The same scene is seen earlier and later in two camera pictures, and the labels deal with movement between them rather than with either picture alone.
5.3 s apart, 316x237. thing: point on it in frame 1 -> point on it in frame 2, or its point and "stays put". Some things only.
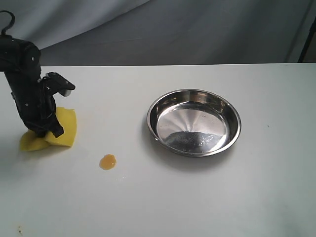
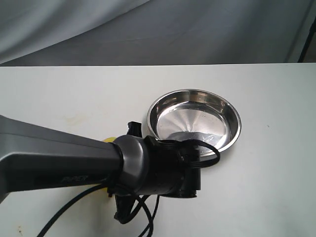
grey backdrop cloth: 127,32 stays put
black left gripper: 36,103 -> 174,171
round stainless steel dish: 193,122 stays put
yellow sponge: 67,118 -> 110,139
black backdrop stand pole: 308,41 stays put
